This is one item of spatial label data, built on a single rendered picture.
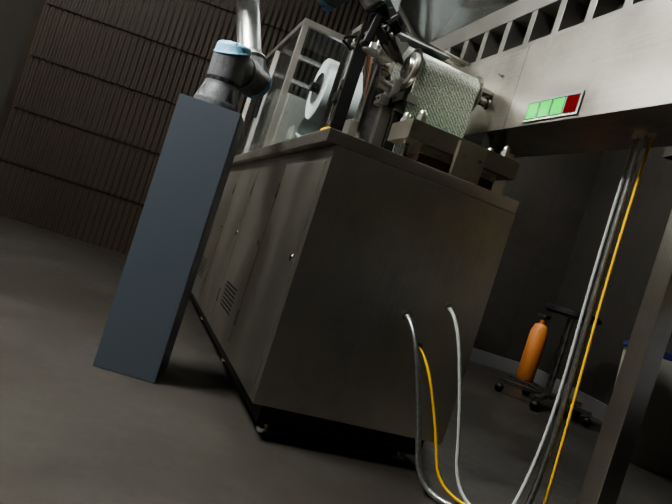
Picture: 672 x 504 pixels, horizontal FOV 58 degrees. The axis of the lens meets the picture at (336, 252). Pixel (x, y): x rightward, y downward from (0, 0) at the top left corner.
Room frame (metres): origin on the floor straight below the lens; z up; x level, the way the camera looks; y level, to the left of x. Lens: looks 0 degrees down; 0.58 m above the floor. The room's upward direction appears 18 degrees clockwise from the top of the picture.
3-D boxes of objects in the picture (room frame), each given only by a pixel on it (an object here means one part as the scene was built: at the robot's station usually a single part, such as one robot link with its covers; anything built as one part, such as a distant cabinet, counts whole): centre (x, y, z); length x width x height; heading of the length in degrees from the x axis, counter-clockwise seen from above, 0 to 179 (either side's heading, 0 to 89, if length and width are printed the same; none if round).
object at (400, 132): (1.96, -0.26, 1.00); 0.40 x 0.16 x 0.06; 109
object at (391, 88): (2.10, 0.00, 1.05); 0.06 x 0.05 x 0.31; 109
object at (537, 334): (4.90, -1.76, 0.30); 0.27 x 0.26 x 0.60; 6
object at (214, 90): (2.01, 0.53, 0.95); 0.15 x 0.15 x 0.10
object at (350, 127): (2.79, 0.09, 1.18); 0.14 x 0.14 x 0.57
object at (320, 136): (2.98, 0.23, 0.88); 2.52 x 0.66 x 0.04; 19
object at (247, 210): (2.98, 0.21, 0.43); 2.52 x 0.64 x 0.86; 19
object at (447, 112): (2.06, -0.19, 1.11); 0.23 x 0.01 x 0.18; 109
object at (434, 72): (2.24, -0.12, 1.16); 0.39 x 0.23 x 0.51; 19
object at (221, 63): (2.01, 0.53, 1.07); 0.13 x 0.12 x 0.14; 157
